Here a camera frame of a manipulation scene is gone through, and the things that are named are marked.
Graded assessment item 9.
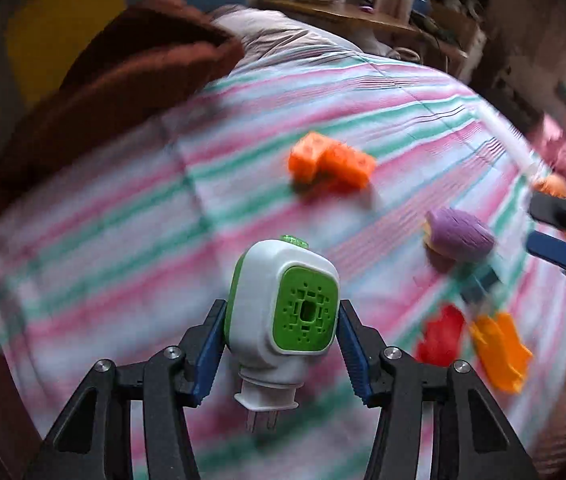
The purple ribbed toy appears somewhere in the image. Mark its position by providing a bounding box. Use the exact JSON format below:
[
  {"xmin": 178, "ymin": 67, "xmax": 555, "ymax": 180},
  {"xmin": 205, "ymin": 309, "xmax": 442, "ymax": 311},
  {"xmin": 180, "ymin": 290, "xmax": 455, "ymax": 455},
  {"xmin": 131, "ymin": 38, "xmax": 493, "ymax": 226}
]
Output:
[{"xmin": 423, "ymin": 208, "xmax": 496, "ymax": 263}]

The red toy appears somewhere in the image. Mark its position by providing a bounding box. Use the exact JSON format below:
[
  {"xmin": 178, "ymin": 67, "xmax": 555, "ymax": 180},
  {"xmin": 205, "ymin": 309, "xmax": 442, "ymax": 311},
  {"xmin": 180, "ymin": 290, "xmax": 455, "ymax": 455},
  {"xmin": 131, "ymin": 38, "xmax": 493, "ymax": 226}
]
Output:
[{"xmin": 417, "ymin": 305, "xmax": 466, "ymax": 367}]

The wooden desk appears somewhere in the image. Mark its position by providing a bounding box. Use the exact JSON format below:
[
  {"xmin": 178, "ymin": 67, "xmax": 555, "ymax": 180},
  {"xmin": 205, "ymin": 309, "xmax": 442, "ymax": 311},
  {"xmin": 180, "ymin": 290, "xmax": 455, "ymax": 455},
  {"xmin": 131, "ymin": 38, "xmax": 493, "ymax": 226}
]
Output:
[{"xmin": 258, "ymin": 0, "xmax": 468, "ymax": 61}]

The orange yellow toy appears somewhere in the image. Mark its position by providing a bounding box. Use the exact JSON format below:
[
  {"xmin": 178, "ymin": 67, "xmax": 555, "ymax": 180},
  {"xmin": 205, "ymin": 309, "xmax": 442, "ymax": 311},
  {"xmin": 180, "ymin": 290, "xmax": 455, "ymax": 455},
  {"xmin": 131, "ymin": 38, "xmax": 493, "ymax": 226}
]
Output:
[{"xmin": 470, "ymin": 312, "xmax": 534, "ymax": 393}]

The white green plug-in device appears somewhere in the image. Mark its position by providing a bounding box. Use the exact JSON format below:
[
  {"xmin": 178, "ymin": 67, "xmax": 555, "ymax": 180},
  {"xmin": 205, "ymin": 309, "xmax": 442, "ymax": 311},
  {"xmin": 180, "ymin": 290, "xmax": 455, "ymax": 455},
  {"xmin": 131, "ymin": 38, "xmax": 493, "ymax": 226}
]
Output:
[{"xmin": 224, "ymin": 233, "xmax": 341, "ymax": 433}]

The striped pink green blanket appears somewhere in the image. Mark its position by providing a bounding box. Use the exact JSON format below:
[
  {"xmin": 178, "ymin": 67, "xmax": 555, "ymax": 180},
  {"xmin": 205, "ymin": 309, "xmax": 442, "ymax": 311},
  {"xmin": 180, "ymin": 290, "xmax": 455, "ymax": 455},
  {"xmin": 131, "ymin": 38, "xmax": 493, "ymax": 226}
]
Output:
[{"xmin": 0, "ymin": 55, "xmax": 566, "ymax": 480}]

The brown pillow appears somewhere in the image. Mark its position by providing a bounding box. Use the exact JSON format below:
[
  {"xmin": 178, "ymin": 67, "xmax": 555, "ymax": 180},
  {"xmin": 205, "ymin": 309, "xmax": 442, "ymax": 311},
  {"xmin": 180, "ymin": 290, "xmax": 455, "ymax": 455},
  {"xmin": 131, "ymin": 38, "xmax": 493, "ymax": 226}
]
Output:
[{"xmin": 0, "ymin": 2, "xmax": 246, "ymax": 241}]

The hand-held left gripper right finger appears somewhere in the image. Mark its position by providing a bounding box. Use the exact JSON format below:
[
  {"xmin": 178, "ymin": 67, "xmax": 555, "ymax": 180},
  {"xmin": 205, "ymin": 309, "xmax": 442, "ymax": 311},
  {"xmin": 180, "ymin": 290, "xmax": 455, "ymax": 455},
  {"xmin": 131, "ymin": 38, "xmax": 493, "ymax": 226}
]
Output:
[{"xmin": 337, "ymin": 299, "xmax": 536, "ymax": 480}]

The brown cardboard box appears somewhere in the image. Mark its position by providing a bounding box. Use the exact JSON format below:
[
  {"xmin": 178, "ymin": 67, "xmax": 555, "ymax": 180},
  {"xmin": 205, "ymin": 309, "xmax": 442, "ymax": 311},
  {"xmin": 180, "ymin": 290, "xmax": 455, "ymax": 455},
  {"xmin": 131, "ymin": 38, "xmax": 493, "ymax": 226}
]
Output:
[{"xmin": 433, "ymin": 5, "xmax": 487, "ymax": 68}]

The grey yellow blue headboard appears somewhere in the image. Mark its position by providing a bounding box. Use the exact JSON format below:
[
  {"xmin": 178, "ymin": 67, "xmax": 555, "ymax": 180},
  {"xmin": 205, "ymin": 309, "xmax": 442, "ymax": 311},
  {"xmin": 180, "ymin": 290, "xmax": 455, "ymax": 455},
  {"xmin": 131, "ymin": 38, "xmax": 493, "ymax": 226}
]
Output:
[{"xmin": 0, "ymin": 0, "xmax": 244, "ymax": 111}]

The orange toy brick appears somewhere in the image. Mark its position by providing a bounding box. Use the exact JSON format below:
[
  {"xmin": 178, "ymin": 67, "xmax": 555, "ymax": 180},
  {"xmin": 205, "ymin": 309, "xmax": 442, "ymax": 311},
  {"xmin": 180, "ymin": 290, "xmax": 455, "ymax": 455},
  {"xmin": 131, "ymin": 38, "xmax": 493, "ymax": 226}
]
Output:
[{"xmin": 288, "ymin": 132, "xmax": 378, "ymax": 193}]

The orange plastic object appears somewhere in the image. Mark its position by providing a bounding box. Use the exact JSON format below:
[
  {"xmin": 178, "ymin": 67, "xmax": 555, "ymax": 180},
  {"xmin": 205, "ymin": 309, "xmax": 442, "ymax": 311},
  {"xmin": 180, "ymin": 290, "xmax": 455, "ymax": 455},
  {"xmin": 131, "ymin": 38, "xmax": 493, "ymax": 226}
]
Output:
[{"xmin": 533, "ymin": 175, "xmax": 566, "ymax": 199}]

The pale grey pillow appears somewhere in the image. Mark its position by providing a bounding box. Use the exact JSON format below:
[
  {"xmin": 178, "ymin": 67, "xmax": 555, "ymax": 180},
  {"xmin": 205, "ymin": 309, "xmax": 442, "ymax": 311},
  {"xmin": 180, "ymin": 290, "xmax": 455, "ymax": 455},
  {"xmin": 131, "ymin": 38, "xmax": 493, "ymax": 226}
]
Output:
[{"xmin": 212, "ymin": 5, "xmax": 364, "ymax": 68}]

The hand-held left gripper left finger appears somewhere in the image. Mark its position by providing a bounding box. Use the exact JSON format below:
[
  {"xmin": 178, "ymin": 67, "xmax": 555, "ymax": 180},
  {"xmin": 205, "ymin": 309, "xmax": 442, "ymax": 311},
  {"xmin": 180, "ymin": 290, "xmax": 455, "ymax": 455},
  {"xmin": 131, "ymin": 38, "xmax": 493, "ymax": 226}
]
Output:
[{"xmin": 23, "ymin": 299, "xmax": 227, "ymax": 480}]

